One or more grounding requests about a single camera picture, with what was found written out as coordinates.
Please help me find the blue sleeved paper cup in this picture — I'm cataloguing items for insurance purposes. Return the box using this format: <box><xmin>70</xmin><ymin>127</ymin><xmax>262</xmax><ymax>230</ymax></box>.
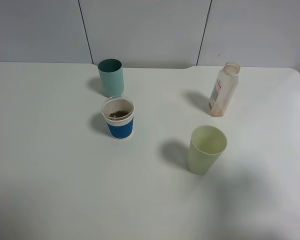
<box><xmin>101</xmin><ymin>95</ymin><xmax>135</xmax><ymax>139</ymax></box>

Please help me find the teal plastic cup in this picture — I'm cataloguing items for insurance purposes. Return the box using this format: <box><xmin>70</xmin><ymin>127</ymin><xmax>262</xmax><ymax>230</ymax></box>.
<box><xmin>97</xmin><ymin>58</ymin><xmax>124</xmax><ymax>97</ymax></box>

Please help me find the clear plastic drink bottle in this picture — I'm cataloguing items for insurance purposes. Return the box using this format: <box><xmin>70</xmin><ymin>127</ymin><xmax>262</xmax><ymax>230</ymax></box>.
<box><xmin>208</xmin><ymin>62</ymin><xmax>241</xmax><ymax>117</ymax></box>

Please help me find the light green plastic cup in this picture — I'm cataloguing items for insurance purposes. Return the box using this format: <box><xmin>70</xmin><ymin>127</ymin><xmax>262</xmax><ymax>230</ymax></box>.
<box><xmin>187</xmin><ymin>125</ymin><xmax>228</xmax><ymax>175</ymax></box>

